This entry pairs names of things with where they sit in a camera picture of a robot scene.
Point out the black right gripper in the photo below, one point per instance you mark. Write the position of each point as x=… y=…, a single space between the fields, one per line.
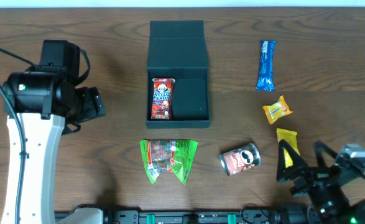
x=313 y=175

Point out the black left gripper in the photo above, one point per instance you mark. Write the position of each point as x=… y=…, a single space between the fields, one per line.
x=92 y=101

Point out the orange Lemond biscuit packet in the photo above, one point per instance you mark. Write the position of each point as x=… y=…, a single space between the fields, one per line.
x=277 y=110

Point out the small red Pringles can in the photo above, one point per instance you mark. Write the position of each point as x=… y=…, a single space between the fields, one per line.
x=240 y=159

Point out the red Hello Panda snack box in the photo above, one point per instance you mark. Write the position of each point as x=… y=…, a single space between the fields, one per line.
x=162 y=98

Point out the blue cookie roll packet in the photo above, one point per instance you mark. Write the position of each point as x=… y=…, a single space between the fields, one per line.
x=265 y=81

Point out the dark green gift box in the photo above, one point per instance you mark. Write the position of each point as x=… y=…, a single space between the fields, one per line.
x=177 y=49

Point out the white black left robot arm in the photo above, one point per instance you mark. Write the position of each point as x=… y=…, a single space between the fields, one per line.
x=42 y=106

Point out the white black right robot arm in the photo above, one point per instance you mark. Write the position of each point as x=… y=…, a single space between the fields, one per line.
x=328 y=205

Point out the green candy bag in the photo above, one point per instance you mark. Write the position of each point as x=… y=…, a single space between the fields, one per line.
x=168 y=155

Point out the black aluminium mounting rail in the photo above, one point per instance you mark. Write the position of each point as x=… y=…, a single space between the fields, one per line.
x=90 y=215

